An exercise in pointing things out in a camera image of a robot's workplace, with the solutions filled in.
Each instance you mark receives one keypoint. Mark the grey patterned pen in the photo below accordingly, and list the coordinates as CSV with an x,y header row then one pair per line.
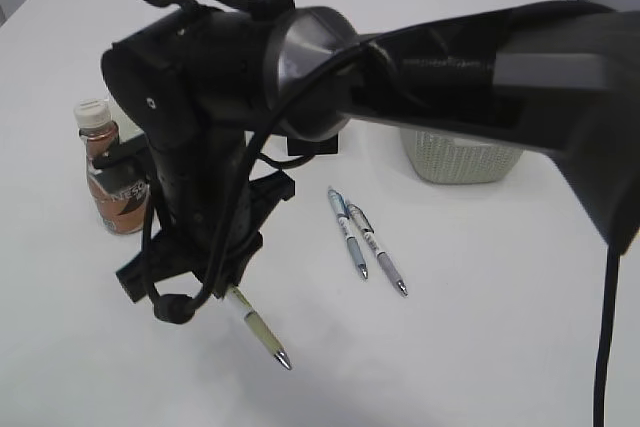
x,y
382,257

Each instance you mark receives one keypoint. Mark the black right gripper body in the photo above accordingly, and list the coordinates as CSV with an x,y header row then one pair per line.
x,y
210,216

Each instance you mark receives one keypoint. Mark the pale green plastic basket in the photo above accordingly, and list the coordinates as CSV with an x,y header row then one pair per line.
x,y
447,160

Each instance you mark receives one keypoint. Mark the brown coffee drink bottle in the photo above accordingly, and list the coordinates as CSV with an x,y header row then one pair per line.
x,y
119,192

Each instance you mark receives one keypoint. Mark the yellow green pen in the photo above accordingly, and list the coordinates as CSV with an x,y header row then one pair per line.
x,y
258,327

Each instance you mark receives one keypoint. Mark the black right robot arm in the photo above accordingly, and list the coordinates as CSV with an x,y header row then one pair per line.
x,y
209,87

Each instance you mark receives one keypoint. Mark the blue grey pen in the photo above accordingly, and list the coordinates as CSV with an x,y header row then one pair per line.
x,y
344,222

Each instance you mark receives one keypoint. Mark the black mesh pen holder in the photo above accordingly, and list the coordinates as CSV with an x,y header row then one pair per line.
x,y
297,147

